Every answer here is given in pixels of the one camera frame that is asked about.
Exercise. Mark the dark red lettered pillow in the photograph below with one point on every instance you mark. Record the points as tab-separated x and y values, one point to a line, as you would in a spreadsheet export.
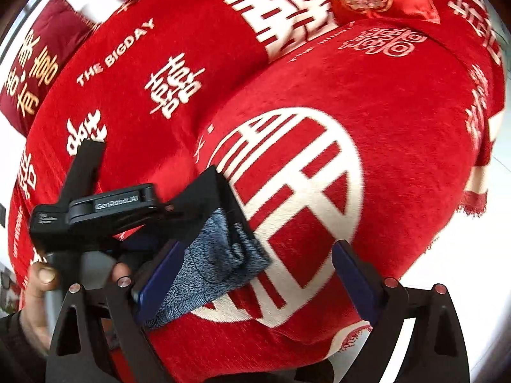
40	48

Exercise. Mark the red printed blanket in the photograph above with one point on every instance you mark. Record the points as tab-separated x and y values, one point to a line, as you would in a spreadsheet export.
359	87

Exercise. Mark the person's left hand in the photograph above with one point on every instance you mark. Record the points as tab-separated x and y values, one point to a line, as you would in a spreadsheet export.
38	307

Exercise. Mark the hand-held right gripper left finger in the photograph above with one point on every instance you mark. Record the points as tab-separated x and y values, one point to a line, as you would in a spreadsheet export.
159	283

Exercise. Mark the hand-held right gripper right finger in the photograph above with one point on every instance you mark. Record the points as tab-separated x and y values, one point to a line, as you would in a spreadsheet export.
355	283

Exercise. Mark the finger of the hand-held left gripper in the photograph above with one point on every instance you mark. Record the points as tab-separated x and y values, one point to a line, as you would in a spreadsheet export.
211	191
88	167

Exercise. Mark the black pants with grey waistband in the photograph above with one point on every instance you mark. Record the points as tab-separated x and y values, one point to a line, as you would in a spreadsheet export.
207	263

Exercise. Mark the person's left forearm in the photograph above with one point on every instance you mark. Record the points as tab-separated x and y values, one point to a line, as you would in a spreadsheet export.
20	363

